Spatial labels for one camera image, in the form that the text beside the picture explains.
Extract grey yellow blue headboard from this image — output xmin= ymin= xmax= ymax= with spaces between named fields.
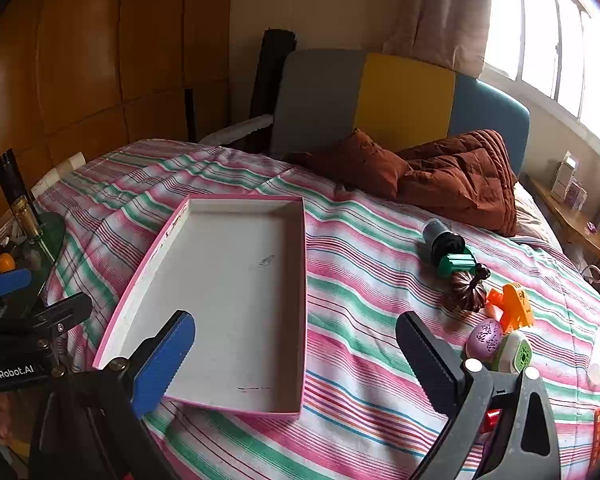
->
xmin=272 ymin=49 xmax=531 ymax=181

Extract brown quilt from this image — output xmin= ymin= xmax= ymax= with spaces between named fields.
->
xmin=395 ymin=130 xmax=518 ymax=236

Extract beige pillow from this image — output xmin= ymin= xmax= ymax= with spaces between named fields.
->
xmin=512 ymin=182 xmax=563 ymax=248

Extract person's left hand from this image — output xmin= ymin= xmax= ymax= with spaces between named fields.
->
xmin=0 ymin=392 xmax=32 ymax=457

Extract wooden nightstand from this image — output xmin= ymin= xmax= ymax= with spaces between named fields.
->
xmin=527 ymin=175 xmax=600 ymax=267

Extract purple patterned egg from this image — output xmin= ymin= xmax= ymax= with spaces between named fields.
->
xmin=466 ymin=319 xmax=504 ymax=361

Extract window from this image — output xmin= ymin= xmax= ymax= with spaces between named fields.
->
xmin=482 ymin=0 xmax=600 ymax=148

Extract orange-yellow plastic toy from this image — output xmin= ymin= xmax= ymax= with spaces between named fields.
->
xmin=486 ymin=283 xmax=535 ymax=333

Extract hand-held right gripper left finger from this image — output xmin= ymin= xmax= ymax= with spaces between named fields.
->
xmin=27 ymin=310 xmax=197 ymax=480

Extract pink cardboard tray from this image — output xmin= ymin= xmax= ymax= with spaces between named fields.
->
xmin=92 ymin=194 xmax=308 ymax=418

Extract striped bed sheet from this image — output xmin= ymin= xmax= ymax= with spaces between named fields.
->
xmin=32 ymin=140 xmax=600 ymax=480

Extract white bed rail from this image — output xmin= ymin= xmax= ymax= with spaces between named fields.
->
xmin=200 ymin=114 xmax=273 ymax=147

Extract white and green plug-in device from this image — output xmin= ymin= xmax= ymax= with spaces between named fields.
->
xmin=490 ymin=330 xmax=532 ymax=373

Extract beige curtain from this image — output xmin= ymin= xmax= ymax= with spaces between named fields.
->
xmin=382 ymin=0 xmax=496 ymax=78

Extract white plastic bottle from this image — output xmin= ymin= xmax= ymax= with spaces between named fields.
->
xmin=586 ymin=326 xmax=600 ymax=386

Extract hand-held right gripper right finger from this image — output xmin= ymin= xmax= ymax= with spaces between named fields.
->
xmin=395 ymin=311 xmax=563 ymax=480

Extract wooden wardrobe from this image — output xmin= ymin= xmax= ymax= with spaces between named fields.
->
xmin=0 ymin=0 xmax=233 ymax=241

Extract pink box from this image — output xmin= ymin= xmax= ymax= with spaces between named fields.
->
xmin=565 ymin=182 xmax=587 ymax=211

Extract dark bottle with gold band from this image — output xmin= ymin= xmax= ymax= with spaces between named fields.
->
xmin=0 ymin=149 xmax=43 ymax=239

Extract brown pumpkin-shaped lid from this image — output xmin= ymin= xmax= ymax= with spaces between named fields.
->
xmin=442 ymin=264 xmax=492 ymax=315

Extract white box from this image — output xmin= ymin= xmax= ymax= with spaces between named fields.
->
xmin=550 ymin=152 xmax=579 ymax=201

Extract white bed frame posts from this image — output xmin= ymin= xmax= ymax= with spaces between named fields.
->
xmin=30 ymin=152 xmax=87 ymax=197

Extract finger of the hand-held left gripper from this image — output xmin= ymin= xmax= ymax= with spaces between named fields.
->
xmin=0 ymin=268 xmax=34 ymax=302
xmin=32 ymin=292 xmax=93 ymax=337

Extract green plastic spool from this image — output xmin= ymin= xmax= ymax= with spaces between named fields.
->
xmin=437 ymin=252 xmax=478 ymax=279

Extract glass side table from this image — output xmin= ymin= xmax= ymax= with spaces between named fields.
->
xmin=0 ymin=211 xmax=66 ymax=313

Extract grey jar with dark contents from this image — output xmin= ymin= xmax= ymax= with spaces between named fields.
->
xmin=422 ymin=219 xmax=466 ymax=266

